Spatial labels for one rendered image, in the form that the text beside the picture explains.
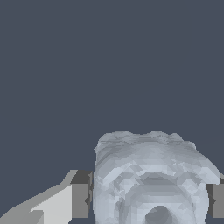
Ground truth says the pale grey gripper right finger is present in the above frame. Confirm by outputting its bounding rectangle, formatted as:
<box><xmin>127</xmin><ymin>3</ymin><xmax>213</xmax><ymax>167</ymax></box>
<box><xmin>206</xmin><ymin>172</ymin><xmax>224</xmax><ymax>219</ymax></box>

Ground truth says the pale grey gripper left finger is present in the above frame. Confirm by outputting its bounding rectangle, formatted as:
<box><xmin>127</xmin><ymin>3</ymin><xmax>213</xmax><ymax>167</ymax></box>
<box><xmin>0</xmin><ymin>169</ymin><xmax>95</xmax><ymax>224</ymax></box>

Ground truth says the pale grey lumpy object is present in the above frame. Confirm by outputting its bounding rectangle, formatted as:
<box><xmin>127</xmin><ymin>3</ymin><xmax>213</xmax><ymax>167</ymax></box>
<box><xmin>92</xmin><ymin>130</ymin><xmax>221</xmax><ymax>224</ymax></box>

